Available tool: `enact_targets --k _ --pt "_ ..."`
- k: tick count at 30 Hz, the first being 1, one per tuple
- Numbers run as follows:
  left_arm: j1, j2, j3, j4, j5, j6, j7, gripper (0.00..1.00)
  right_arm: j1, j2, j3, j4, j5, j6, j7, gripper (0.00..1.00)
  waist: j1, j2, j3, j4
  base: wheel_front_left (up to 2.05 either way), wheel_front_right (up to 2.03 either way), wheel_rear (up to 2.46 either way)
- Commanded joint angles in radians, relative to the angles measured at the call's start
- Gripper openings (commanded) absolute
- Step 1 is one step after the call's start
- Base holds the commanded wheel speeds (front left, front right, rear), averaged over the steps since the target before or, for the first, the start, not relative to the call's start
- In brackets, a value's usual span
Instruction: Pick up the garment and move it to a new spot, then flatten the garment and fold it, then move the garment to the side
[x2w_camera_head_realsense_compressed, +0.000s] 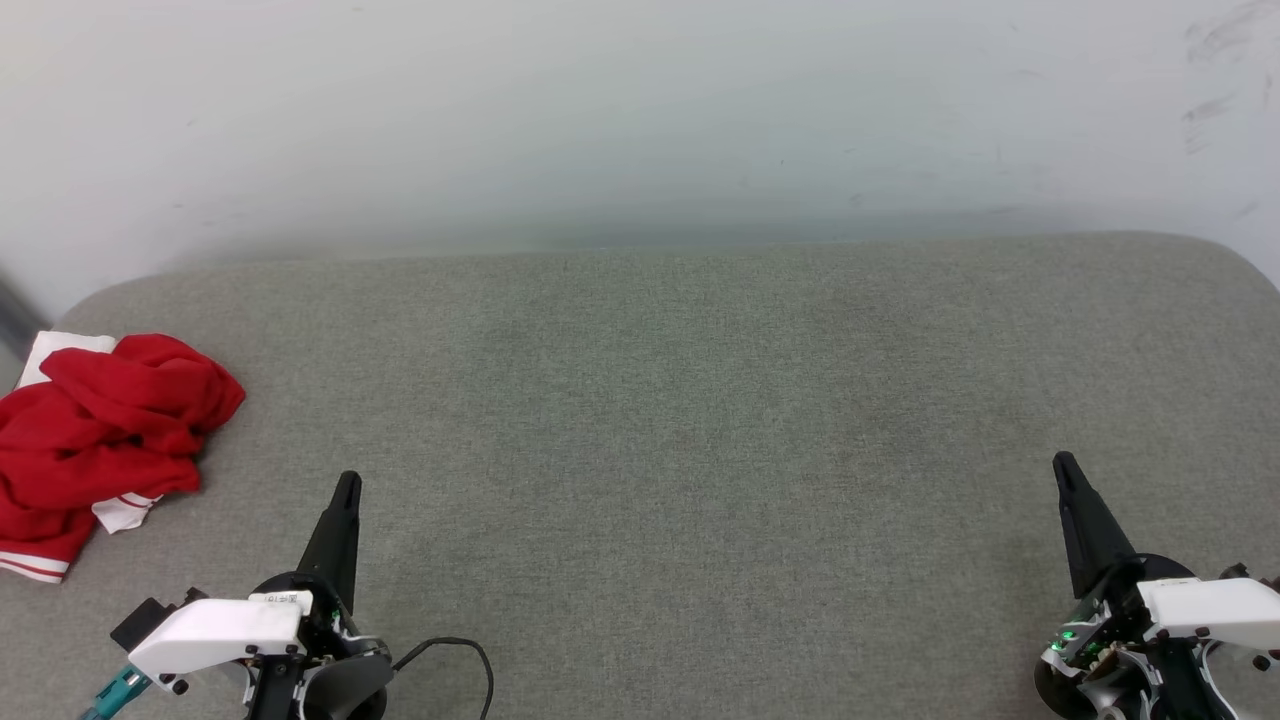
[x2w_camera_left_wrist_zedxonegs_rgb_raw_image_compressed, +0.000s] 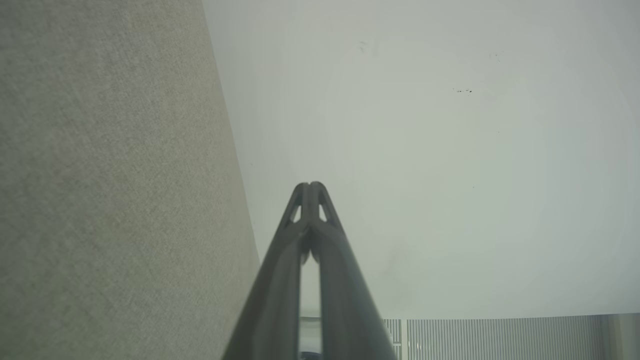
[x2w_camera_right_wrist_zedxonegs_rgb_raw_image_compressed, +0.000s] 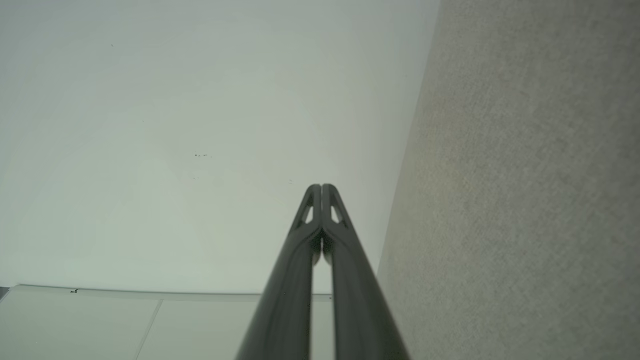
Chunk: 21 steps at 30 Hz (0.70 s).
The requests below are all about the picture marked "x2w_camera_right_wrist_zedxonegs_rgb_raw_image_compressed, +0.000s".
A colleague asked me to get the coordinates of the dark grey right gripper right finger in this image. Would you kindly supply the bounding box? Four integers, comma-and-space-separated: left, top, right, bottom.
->
322, 183, 411, 360

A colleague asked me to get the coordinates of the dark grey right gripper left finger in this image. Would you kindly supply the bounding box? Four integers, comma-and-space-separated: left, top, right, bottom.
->
235, 183, 322, 360

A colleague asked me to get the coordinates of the grey fabric sofa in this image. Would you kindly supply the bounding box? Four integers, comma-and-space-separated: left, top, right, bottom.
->
377, 0, 640, 360

